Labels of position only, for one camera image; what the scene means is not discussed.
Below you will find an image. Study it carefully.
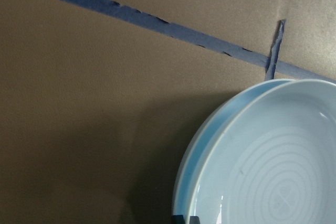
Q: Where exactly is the light blue ceramic plate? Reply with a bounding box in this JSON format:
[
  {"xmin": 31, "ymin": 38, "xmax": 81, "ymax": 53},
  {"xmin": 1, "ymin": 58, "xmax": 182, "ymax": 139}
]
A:
[
  {"xmin": 187, "ymin": 79, "xmax": 336, "ymax": 224},
  {"xmin": 172, "ymin": 78, "xmax": 297, "ymax": 224}
]

